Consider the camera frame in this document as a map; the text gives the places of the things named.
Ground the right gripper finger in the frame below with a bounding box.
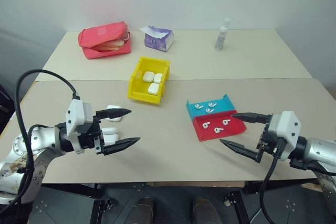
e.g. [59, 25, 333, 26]
[220, 138, 264, 163]
[232, 112, 272, 125]

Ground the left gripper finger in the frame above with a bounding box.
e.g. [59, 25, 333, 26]
[95, 108, 132, 121]
[100, 137, 141, 156]

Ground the purple tissue pack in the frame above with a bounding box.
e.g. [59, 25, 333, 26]
[139, 25, 175, 52]

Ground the clear plastic spray bottle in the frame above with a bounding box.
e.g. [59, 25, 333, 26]
[213, 17, 233, 52]

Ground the red plastic tray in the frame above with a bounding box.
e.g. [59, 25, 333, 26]
[192, 110, 248, 142]

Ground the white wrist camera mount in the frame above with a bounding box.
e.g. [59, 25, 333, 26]
[267, 111, 301, 161]
[65, 99, 94, 140]

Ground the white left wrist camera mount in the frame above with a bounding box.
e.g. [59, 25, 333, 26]
[65, 99, 94, 140]

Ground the orange item inside pouch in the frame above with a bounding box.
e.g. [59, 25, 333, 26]
[95, 38, 125, 51]

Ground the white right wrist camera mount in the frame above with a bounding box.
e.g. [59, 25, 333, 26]
[267, 111, 301, 161]

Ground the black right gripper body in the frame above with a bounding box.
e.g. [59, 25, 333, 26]
[256, 114, 274, 157]

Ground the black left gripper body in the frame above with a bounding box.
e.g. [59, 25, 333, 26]
[77, 114, 105, 155]

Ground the red fabric pouch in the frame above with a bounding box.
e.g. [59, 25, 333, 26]
[78, 21, 132, 60]

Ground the black metal table frame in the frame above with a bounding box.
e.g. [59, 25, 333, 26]
[40, 178, 328, 224]

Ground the blue plastic tray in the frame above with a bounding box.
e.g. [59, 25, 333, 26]
[185, 93, 237, 119]

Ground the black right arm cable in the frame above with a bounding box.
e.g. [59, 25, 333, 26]
[259, 137, 286, 224]

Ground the yellow plastic bin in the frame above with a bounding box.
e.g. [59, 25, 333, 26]
[127, 56, 172, 106]

